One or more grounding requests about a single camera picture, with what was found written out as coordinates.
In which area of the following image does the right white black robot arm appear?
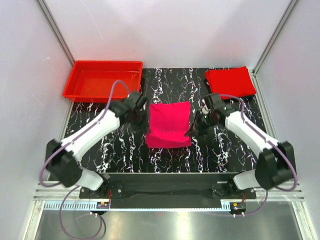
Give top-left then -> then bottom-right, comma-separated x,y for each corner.
185,93 -> 298,198

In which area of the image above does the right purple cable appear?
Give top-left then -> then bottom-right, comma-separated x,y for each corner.
207,94 -> 299,217

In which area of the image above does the red plastic bin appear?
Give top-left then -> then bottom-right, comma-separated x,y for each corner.
63,60 -> 143,103

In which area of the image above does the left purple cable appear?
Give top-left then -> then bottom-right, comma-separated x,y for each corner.
38,79 -> 133,238

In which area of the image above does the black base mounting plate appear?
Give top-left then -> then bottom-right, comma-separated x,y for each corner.
79,173 -> 256,210

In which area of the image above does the folded red t shirt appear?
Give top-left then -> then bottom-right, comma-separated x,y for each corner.
205,66 -> 256,99

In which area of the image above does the pink t shirt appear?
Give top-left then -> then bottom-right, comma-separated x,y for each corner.
145,101 -> 192,149

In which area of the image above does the purple cable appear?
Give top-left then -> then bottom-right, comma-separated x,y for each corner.
38,79 -> 133,238
207,94 -> 299,217

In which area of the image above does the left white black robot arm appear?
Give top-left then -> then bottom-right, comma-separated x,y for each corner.
45,91 -> 149,198

